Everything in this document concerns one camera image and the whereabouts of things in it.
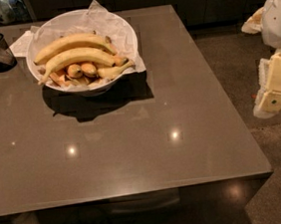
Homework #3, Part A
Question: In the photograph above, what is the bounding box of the small round fruit right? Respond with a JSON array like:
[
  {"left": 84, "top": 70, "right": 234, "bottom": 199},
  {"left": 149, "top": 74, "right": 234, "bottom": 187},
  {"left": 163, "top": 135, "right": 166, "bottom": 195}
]
[{"left": 81, "top": 63, "right": 98, "bottom": 78}]

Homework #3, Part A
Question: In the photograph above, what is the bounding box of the small round fruit left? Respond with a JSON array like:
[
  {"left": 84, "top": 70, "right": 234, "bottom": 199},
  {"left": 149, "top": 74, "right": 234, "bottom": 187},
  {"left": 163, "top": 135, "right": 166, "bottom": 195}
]
[{"left": 67, "top": 64, "right": 83, "bottom": 79}]

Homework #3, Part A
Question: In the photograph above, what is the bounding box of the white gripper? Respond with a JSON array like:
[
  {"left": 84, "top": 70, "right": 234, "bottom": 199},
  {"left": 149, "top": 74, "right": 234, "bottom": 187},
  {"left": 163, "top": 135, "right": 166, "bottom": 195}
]
[{"left": 253, "top": 48, "right": 281, "bottom": 119}]

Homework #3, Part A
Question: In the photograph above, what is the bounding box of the small yellow banana right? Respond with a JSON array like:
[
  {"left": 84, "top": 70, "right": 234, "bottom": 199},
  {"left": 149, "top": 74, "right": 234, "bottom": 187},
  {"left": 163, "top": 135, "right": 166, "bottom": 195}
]
[{"left": 97, "top": 60, "right": 135, "bottom": 80}]

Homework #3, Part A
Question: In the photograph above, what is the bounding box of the white bowl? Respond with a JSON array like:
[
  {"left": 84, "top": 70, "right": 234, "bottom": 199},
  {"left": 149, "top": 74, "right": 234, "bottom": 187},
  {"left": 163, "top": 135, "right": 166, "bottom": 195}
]
[{"left": 21, "top": 4, "right": 143, "bottom": 100}]

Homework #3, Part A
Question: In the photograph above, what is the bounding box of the brown tipped fruit piece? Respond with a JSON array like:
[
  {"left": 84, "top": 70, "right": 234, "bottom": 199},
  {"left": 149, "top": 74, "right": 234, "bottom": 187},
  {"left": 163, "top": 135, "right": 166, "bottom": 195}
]
[{"left": 114, "top": 56, "right": 129, "bottom": 67}]

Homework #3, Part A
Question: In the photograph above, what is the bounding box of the orange carrot piece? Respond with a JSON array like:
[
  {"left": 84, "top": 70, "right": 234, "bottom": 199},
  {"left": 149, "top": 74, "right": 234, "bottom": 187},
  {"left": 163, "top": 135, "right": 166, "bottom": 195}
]
[{"left": 50, "top": 69, "right": 71, "bottom": 87}]

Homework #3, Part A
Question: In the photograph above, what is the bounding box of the upper yellow banana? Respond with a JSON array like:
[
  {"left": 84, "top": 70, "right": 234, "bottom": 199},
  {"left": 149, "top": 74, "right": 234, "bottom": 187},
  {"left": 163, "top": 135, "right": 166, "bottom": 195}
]
[{"left": 34, "top": 33, "right": 117, "bottom": 65}]

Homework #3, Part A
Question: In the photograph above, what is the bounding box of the small round fruit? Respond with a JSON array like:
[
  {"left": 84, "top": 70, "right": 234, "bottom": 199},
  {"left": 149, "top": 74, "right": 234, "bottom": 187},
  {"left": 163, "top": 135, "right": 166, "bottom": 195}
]
[
  {"left": 67, "top": 64, "right": 83, "bottom": 79},
  {"left": 81, "top": 63, "right": 98, "bottom": 78}
]

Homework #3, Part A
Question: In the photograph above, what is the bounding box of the white paper under bowl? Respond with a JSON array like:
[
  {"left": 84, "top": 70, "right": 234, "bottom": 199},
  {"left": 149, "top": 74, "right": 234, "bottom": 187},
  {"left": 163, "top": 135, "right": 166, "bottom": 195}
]
[{"left": 9, "top": 26, "right": 39, "bottom": 58}]

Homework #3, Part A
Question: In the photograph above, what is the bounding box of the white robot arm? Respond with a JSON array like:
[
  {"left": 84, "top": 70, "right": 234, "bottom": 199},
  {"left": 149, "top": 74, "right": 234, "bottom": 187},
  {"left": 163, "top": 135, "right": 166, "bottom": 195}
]
[{"left": 241, "top": 0, "right": 281, "bottom": 119}]

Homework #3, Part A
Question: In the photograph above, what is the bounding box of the long yellow banana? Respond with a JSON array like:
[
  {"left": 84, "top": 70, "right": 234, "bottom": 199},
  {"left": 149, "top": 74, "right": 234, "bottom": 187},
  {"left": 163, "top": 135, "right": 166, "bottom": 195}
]
[{"left": 38, "top": 47, "right": 115, "bottom": 85}]

